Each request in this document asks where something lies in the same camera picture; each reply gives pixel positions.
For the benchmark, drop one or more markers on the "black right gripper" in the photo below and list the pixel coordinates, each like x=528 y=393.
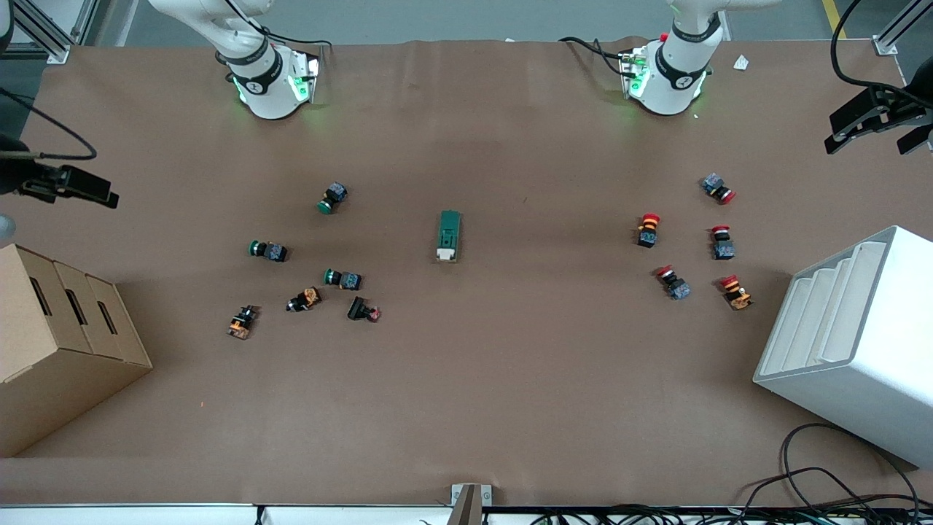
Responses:
x=14 y=175

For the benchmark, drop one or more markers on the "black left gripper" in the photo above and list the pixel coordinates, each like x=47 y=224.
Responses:
x=916 y=98

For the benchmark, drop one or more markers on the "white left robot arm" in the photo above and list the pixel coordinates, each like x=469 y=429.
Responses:
x=667 y=87

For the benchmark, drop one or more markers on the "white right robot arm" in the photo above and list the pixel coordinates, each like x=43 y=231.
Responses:
x=270 y=95

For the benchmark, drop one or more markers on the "white paper scrap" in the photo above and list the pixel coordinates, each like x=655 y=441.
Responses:
x=741 y=63

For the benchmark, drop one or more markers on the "red button blue body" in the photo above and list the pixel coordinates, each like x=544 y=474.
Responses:
x=714 y=184
x=678 y=288
x=723 y=249

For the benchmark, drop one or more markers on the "brown cardboard box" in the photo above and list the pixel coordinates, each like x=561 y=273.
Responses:
x=44 y=379

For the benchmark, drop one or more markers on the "red button orange body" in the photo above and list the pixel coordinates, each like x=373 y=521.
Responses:
x=647 y=235
x=738 y=297

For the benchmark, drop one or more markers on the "white slotted box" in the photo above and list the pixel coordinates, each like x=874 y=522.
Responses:
x=860 y=386

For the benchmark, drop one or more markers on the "white table edge strip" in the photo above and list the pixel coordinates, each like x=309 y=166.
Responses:
x=146 y=516

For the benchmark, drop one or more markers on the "brown table cover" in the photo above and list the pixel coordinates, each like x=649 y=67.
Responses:
x=510 y=379

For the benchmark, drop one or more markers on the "aluminium frame profile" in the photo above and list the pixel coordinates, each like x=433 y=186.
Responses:
x=883 y=45
x=55 y=52

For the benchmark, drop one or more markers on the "green push button switch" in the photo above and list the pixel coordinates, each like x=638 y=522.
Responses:
x=334 y=195
x=273 y=252
x=348 y=280

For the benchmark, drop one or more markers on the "orange black selector switch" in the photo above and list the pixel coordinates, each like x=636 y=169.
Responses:
x=240 y=324
x=307 y=297

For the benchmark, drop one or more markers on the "black switch with red end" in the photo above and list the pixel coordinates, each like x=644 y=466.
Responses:
x=358 y=309

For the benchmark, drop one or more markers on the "grey metal bracket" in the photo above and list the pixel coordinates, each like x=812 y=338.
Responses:
x=470 y=503

